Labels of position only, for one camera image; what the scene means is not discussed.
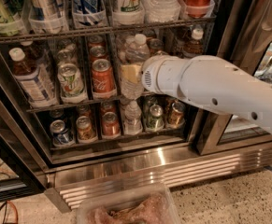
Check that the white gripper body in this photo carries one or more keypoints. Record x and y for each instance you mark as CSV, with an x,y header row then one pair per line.
x,y
155,73

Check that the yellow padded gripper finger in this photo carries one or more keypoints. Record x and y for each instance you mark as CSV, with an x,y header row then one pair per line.
x,y
131,72

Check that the clear water bottle shelf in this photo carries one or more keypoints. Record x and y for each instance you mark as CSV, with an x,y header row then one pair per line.
x,y
136,53

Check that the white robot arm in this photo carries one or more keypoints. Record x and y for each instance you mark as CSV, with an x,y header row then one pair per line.
x,y
207,82

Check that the brown tea bottle right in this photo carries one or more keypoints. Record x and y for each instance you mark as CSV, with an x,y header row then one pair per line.
x,y
194,45

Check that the brown tea bottle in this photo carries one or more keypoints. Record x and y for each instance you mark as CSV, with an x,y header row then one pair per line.
x,y
194,45
33,78

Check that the green can bottom shelf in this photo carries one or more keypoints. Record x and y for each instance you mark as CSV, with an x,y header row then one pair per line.
x,y
154,120

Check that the small water bottle bottom shelf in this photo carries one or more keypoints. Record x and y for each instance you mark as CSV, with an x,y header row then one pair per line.
x,y
132,122

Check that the red can bottom shelf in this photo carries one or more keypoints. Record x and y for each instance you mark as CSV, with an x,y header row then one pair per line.
x,y
110,125

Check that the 7up bottle top shelf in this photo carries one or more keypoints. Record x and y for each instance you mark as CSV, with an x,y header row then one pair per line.
x,y
127,12

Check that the red coca-cola bottle top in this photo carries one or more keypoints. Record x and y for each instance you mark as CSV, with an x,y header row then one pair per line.
x,y
195,8

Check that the blue pepsi bottle top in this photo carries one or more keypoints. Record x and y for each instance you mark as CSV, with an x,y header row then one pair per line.
x,y
87,13

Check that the steel fridge vent grille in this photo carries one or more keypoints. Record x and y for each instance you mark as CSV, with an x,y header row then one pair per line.
x,y
172,166

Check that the brown tea bottle left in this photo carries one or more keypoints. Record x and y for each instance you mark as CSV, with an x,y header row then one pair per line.
x,y
33,78

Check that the right fridge glass door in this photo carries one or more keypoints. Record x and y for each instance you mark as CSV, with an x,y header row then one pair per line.
x,y
247,33

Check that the red coca-cola can front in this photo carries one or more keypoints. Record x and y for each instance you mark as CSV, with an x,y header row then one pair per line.
x,y
104,85

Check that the red can second row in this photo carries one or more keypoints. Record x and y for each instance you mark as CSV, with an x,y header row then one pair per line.
x,y
98,52

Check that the gold can bottom right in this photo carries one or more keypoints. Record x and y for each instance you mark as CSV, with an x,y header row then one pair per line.
x,y
175,117

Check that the gold can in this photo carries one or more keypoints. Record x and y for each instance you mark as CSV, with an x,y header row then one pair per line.
x,y
175,117
85,130

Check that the white green 7up can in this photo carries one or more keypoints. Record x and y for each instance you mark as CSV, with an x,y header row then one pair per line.
x,y
73,89

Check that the gold can bottom left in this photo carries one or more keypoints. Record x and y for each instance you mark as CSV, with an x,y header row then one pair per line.
x,y
85,130

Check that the blue pepsi can bottom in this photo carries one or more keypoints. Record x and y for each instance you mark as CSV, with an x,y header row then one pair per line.
x,y
61,134

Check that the clear plastic bin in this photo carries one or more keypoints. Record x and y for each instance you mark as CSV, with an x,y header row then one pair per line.
x,y
152,204

